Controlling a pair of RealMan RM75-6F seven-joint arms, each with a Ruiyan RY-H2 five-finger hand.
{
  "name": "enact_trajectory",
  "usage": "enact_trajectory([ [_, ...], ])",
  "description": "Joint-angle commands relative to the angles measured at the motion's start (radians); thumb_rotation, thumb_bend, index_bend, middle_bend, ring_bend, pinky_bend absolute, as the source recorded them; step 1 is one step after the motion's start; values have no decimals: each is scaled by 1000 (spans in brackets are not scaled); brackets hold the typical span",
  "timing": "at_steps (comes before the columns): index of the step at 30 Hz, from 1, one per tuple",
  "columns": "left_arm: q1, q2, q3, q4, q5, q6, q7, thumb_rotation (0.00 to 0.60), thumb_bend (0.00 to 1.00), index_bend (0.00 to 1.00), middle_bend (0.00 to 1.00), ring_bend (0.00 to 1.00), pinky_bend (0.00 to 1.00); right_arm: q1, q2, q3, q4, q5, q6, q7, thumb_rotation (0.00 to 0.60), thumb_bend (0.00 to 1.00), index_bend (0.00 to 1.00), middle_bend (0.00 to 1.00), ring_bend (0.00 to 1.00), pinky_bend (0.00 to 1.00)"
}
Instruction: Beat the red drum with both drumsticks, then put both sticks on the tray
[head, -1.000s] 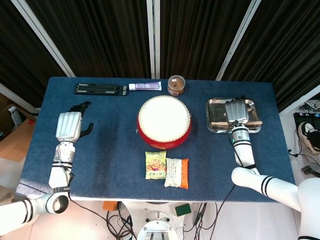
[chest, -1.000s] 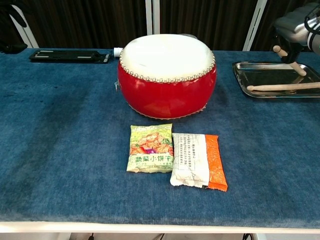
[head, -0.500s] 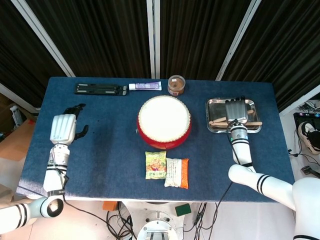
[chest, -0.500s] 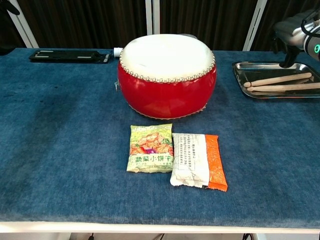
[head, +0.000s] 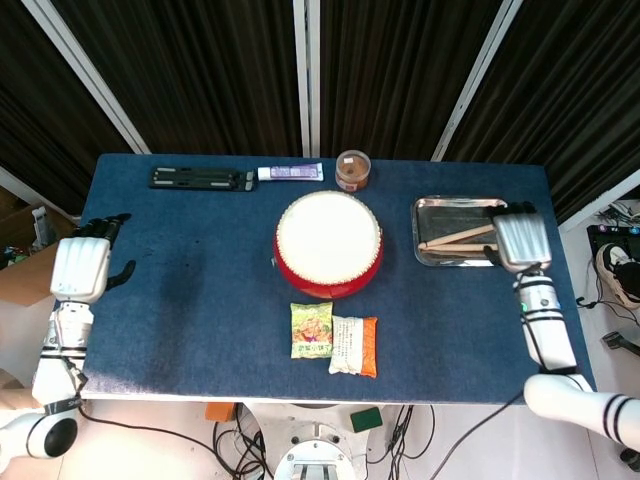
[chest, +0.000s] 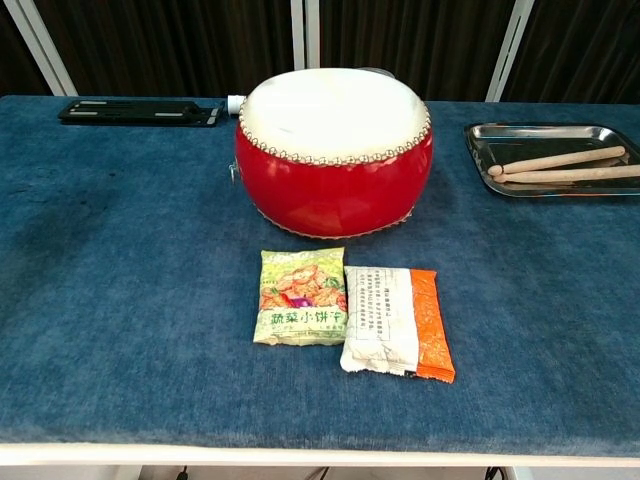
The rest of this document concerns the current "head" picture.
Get orange block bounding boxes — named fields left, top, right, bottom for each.
left=204, top=402, right=237, bottom=423

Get green sponge block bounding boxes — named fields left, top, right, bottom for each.
left=349, top=406, right=384, bottom=434

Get clear jar brown contents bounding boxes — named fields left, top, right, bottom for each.
left=335, top=150, right=373, bottom=193

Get white black sneaker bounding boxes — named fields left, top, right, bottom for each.
left=595, top=242, right=640, bottom=309

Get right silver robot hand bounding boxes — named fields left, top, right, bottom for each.
left=481, top=200, right=555, bottom=274

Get black electronic device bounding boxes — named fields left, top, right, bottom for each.
left=586, top=224, right=640, bottom=254

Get steel rectangular tray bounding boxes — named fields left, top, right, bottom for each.
left=411, top=196, right=525, bottom=268

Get blue table cloth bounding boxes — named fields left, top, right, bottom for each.
left=74, top=153, right=600, bottom=407

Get white frame post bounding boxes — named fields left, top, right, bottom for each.
left=0, top=166, right=84, bottom=220
left=291, top=0, right=322, bottom=159
left=22, top=0, right=152, bottom=155
left=431, top=0, right=524, bottom=162
left=556, top=168, right=640, bottom=234

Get cardboard box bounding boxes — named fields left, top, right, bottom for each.
left=0, top=257, right=57, bottom=307

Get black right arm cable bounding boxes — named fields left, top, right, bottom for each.
left=438, top=268, right=577, bottom=480

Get red drum white skin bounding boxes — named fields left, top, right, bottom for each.
left=272, top=190, right=386, bottom=301

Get white purple toothpaste tube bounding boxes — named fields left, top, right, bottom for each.
left=256, top=163, right=325, bottom=183

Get black hand tool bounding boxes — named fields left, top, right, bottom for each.
left=601, top=330, right=640, bottom=358

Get wooden drumstick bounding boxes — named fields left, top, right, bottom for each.
left=418, top=224, right=497, bottom=250
left=428, top=242, right=499, bottom=254

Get green biscuit snack packet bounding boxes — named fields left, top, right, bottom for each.
left=290, top=301, right=335, bottom=360

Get white orange snack packet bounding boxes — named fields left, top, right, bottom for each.
left=328, top=315, right=380, bottom=379

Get black flat case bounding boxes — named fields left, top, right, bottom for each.
left=148, top=166, right=259, bottom=193

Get black floor cable tangle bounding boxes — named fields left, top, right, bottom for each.
left=367, top=404, right=437, bottom=480
left=211, top=404, right=274, bottom=480

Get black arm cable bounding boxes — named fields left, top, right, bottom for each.
left=438, top=268, right=577, bottom=480
left=48, top=308, right=219, bottom=454

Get black pleated curtain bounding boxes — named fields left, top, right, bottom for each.
left=319, top=0, right=504, bottom=162
left=444, top=0, right=640, bottom=224
left=51, top=0, right=304, bottom=157
left=0, top=0, right=134, bottom=216

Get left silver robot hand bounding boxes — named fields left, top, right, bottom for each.
left=49, top=212, right=138, bottom=305

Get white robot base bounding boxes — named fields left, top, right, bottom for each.
left=247, top=402, right=386, bottom=480

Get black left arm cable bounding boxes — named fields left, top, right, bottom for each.
left=48, top=308, right=219, bottom=454

